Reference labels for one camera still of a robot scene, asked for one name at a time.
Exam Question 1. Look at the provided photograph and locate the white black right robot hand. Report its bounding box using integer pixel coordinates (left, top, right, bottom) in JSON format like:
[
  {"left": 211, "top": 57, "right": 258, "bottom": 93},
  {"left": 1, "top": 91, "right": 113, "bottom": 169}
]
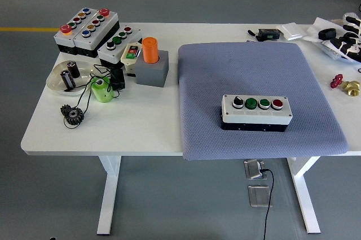
[{"left": 329, "top": 15, "right": 361, "bottom": 63}]

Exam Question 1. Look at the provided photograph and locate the four-button box with selector knob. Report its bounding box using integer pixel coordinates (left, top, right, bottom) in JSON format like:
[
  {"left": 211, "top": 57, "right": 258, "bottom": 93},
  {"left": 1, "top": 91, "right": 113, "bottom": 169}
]
[
  {"left": 97, "top": 25, "right": 143, "bottom": 70},
  {"left": 220, "top": 94, "right": 293, "bottom": 133}
]

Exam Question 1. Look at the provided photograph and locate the five-button box, red mushroom button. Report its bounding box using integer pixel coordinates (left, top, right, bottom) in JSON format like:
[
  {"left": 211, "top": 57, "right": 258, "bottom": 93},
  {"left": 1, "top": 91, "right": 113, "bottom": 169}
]
[
  {"left": 72, "top": 8, "right": 121, "bottom": 59},
  {"left": 53, "top": 7, "right": 98, "bottom": 56}
]

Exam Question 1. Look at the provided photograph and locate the white table leg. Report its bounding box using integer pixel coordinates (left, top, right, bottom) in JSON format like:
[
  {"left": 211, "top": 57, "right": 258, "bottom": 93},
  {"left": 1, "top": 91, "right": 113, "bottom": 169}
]
[
  {"left": 286, "top": 156, "right": 322, "bottom": 234},
  {"left": 96, "top": 155, "right": 122, "bottom": 235}
]

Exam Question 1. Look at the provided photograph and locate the black module with green terminal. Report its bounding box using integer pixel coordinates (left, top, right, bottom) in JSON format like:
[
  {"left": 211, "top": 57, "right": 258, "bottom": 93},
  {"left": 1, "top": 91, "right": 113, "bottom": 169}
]
[{"left": 258, "top": 27, "right": 281, "bottom": 40}]

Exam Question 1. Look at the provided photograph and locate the large black steel gear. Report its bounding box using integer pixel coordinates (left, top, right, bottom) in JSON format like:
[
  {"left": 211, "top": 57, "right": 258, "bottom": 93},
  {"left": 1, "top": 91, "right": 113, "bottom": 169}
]
[{"left": 64, "top": 107, "right": 85, "bottom": 126}]

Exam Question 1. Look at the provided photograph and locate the grey-blue textured mat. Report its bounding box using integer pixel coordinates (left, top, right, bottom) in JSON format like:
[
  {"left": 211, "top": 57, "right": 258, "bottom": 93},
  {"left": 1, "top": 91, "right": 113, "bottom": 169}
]
[{"left": 177, "top": 41, "right": 349, "bottom": 162}]

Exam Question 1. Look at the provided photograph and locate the green plastic spool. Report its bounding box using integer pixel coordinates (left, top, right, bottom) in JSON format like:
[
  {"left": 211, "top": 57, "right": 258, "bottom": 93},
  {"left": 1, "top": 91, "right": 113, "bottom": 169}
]
[{"left": 90, "top": 77, "right": 115, "bottom": 103}]

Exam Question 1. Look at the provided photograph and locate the open metal floor socket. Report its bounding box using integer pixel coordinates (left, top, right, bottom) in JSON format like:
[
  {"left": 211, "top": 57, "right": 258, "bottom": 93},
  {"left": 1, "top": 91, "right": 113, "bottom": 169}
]
[{"left": 243, "top": 159, "right": 268, "bottom": 180}]

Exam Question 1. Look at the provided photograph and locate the dark brown capacitor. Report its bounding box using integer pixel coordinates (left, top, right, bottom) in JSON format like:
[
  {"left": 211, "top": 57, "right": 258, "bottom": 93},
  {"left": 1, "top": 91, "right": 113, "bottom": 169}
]
[
  {"left": 66, "top": 60, "right": 81, "bottom": 79},
  {"left": 60, "top": 69, "right": 76, "bottom": 90}
]

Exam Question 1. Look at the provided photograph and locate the clear shallow dish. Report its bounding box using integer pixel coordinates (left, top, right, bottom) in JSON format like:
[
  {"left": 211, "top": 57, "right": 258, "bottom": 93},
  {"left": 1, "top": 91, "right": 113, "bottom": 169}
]
[{"left": 46, "top": 59, "right": 98, "bottom": 97}]

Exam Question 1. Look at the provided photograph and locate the black power adapter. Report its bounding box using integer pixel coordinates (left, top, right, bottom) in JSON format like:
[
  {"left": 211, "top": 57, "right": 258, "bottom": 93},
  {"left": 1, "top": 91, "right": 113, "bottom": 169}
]
[{"left": 109, "top": 67, "right": 126, "bottom": 91}]

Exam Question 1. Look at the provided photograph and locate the closed metal floor socket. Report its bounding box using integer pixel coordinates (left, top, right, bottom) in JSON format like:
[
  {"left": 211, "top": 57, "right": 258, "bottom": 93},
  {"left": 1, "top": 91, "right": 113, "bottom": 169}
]
[{"left": 247, "top": 185, "right": 273, "bottom": 208}]

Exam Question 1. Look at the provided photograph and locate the grey block with hole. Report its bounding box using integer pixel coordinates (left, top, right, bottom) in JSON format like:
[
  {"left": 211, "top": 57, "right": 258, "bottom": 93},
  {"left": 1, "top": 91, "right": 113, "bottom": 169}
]
[{"left": 134, "top": 50, "right": 169, "bottom": 88}]

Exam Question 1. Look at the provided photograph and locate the orange plastic cylinder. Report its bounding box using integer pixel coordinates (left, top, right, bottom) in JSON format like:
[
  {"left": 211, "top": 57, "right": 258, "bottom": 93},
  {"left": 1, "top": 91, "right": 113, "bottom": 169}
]
[{"left": 141, "top": 37, "right": 160, "bottom": 64}]

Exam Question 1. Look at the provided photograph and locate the brass valve with red handle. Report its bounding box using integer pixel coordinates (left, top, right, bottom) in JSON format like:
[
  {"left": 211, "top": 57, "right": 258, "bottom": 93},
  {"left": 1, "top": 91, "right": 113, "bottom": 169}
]
[{"left": 330, "top": 73, "right": 361, "bottom": 97}]

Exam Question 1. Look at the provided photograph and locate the white wall switch panel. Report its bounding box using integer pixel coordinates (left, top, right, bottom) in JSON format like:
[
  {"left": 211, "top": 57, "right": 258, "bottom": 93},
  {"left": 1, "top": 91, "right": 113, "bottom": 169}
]
[{"left": 275, "top": 22, "right": 307, "bottom": 41}]

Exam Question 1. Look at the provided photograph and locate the black handled tool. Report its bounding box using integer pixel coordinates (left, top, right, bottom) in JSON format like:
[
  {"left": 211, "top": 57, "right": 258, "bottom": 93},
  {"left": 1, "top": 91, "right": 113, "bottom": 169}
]
[{"left": 247, "top": 29, "right": 262, "bottom": 41}]

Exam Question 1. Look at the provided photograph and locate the thin black cord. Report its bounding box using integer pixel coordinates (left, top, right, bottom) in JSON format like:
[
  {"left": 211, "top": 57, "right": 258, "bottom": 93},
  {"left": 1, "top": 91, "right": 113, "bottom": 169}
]
[{"left": 62, "top": 64, "right": 122, "bottom": 130}]

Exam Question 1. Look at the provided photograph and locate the black floor power cable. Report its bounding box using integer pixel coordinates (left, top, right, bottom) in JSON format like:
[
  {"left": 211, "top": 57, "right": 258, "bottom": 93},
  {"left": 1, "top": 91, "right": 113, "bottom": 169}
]
[{"left": 261, "top": 168, "right": 275, "bottom": 240}]

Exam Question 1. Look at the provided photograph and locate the cream red-green switch box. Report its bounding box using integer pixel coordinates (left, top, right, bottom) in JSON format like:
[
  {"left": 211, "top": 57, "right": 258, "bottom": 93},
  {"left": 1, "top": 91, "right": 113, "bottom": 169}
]
[{"left": 120, "top": 42, "right": 143, "bottom": 77}]

